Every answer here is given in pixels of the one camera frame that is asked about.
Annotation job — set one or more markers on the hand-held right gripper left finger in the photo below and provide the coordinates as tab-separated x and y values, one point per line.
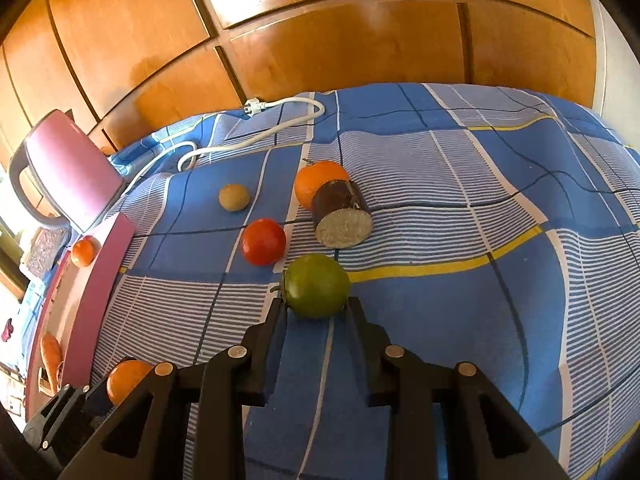
272	350

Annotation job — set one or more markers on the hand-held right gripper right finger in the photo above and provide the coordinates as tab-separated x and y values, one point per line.
365	350

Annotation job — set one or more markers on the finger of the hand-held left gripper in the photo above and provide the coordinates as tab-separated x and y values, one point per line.
70	415

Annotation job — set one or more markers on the carrot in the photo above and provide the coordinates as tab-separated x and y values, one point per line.
51	360

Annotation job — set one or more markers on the green tomato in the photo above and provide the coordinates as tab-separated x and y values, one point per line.
317	285

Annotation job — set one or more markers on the red tomato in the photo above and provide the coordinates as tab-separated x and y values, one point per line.
263	241

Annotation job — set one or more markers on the pink shallow cardboard box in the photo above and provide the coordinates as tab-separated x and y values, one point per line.
95	300

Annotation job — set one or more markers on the dark cut eggplant chunk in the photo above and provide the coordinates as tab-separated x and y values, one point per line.
342	217

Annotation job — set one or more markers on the orange with stem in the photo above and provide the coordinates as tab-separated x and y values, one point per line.
315	182

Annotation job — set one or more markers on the silver tissue box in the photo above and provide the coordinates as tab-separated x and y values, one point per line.
45	250

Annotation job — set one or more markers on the pink electric kettle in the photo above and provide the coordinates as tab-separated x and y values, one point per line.
70	170

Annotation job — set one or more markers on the wooden wardrobe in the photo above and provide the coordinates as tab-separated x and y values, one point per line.
350	45

